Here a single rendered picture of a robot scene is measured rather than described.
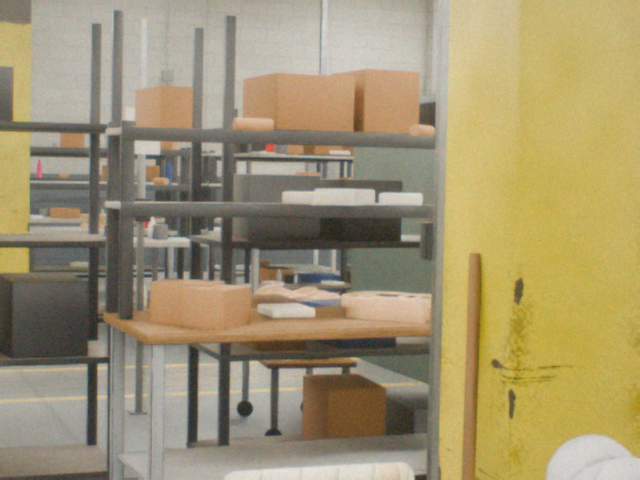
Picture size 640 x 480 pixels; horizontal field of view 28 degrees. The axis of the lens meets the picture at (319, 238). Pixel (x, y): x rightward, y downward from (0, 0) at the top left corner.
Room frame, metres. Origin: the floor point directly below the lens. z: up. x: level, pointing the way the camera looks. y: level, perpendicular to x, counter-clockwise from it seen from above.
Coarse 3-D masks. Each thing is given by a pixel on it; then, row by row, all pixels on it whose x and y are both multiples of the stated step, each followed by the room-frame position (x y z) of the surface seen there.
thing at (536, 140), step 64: (512, 0) 2.13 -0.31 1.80; (576, 0) 2.14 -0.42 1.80; (512, 64) 2.13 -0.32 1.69; (576, 64) 2.14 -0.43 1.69; (448, 128) 2.35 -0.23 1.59; (512, 128) 2.12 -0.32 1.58; (576, 128) 2.14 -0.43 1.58; (448, 192) 2.34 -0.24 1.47; (512, 192) 2.12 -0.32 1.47; (576, 192) 2.14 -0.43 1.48; (448, 256) 2.34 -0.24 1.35; (512, 256) 2.11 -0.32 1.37; (576, 256) 2.15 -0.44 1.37; (448, 320) 2.33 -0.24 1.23; (512, 320) 2.11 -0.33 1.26; (576, 320) 2.15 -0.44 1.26; (448, 384) 2.32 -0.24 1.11; (512, 384) 2.11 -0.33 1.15; (576, 384) 2.15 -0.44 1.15; (448, 448) 2.32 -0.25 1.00; (512, 448) 2.11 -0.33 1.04
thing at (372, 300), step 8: (344, 296) 5.23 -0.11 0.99; (352, 296) 5.24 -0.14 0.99; (360, 296) 5.24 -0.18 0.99; (368, 296) 5.24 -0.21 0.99; (376, 296) 5.25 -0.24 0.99; (384, 296) 5.37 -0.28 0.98; (392, 296) 5.35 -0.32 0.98; (400, 296) 5.27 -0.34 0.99; (408, 296) 5.30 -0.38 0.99; (416, 296) 5.29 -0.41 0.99; (424, 296) 5.31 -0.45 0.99; (344, 304) 5.23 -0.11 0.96; (352, 304) 5.19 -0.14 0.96; (360, 304) 5.17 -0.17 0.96; (368, 304) 5.16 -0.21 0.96; (376, 304) 5.15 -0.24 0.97; (384, 304) 5.16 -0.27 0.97; (392, 304) 5.15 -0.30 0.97; (400, 304) 5.13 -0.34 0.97; (408, 304) 5.11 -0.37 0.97; (416, 304) 5.09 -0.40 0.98; (424, 304) 5.09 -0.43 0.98
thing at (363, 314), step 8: (352, 312) 5.20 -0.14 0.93; (360, 312) 5.17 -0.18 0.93; (368, 312) 5.16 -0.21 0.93; (376, 312) 5.15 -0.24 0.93; (384, 312) 5.15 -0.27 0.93; (392, 312) 5.14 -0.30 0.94; (400, 312) 5.12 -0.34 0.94; (408, 312) 5.09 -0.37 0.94; (416, 312) 5.08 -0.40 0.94; (424, 312) 5.19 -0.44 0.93; (376, 320) 5.15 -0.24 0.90; (384, 320) 5.15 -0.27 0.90; (392, 320) 5.14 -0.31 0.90; (400, 320) 5.12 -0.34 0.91; (408, 320) 5.09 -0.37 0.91; (416, 320) 5.07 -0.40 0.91; (424, 320) 5.07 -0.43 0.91
